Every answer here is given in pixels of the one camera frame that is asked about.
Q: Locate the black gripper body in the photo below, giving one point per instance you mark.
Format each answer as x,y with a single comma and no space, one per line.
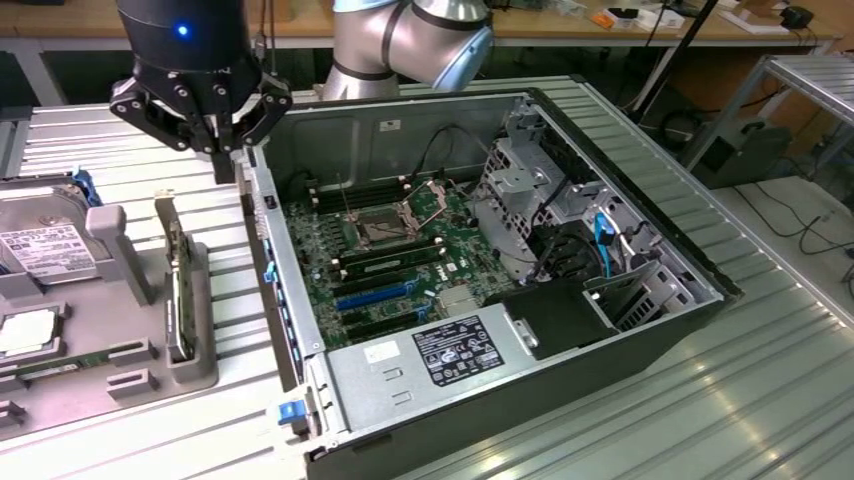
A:
193,50

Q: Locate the black NVIDIA graphics card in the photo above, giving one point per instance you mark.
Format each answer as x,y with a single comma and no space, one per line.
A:
181,300

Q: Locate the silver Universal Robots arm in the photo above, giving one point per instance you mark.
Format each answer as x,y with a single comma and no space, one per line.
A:
374,40

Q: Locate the thin metal locking lever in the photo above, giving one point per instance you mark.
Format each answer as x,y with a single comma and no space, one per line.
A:
346,195

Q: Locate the CPU socket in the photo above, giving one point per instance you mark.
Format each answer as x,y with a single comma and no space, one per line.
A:
383,227

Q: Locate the silver hard disk drive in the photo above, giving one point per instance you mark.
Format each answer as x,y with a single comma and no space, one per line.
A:
47,240

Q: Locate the metal socket cover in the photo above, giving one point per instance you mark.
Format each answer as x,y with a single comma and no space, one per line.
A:
430,200

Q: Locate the blue card retention clip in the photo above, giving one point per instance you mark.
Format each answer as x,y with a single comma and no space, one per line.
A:
269,272

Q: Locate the green RAM stick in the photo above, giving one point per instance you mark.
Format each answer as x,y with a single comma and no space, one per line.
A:
394,261
60,366

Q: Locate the long black expansion slot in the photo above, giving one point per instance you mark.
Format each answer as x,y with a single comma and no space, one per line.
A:
360,286
380,327

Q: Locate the silver metal disk bay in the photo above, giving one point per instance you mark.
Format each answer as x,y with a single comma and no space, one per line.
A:
520,182

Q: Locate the green motherboard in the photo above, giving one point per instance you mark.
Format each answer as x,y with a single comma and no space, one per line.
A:
460,252

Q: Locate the blue expansion slot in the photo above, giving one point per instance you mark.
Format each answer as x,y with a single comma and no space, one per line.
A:
370,297

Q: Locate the grey parts rack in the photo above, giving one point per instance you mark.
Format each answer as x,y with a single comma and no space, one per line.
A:
120,320

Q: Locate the silver chipset heatsink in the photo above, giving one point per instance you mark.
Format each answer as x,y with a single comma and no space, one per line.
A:
456,298

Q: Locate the silver CPU chip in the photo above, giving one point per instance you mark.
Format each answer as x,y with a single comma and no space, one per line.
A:
23,330

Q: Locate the orange white small box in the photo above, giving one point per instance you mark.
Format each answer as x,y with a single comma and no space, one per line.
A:
607,20

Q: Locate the grey power supply unit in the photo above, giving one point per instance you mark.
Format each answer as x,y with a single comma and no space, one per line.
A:
374,395

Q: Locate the white flat box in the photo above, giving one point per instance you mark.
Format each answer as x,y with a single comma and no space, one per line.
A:
660,20

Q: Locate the blue plastic case latch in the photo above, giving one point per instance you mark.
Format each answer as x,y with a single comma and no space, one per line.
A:
288,412

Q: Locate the black tripod pole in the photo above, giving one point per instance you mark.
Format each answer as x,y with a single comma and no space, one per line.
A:
680,45

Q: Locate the black floor device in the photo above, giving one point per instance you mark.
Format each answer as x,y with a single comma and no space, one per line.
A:
741,155

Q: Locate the white paper stack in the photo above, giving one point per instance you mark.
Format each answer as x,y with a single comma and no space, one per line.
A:
754,21

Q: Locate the open black PC case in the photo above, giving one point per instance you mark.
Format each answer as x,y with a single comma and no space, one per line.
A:
534,430

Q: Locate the black power adapter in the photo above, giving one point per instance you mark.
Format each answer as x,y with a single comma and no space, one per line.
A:
795,17

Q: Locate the blue disk bracket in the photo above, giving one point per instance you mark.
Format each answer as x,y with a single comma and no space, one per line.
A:
83,187

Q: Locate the grey metal frame rail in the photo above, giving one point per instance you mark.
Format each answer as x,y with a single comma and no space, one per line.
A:
15,145

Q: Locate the aluminium frame table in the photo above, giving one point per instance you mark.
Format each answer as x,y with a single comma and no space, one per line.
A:
821,85

